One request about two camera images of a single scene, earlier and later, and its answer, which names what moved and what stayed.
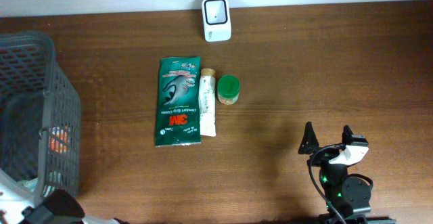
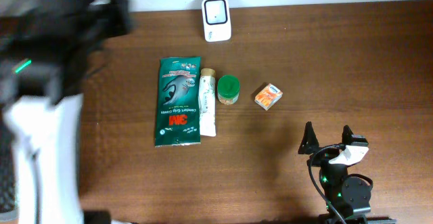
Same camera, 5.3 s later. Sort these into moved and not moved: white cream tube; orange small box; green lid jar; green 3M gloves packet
Moved: orange small box
Not moved: white cream tube; green lid jar; green 3M gloves packet
